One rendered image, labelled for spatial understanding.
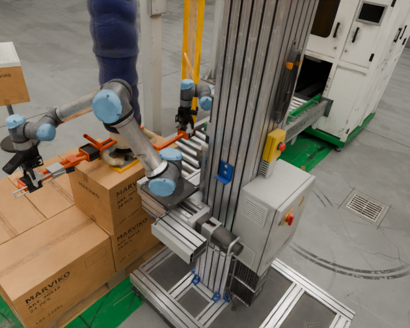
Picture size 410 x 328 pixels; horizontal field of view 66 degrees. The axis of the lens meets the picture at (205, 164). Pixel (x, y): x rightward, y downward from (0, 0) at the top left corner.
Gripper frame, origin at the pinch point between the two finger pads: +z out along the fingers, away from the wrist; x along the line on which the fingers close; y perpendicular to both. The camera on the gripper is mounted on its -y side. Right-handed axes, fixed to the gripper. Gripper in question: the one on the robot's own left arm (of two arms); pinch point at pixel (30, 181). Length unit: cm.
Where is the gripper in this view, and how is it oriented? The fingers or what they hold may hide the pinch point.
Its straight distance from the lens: 178.4
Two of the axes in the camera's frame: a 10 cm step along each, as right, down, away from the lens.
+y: 6.0, -4.4, 6.7
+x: -8.0, -4.2, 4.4
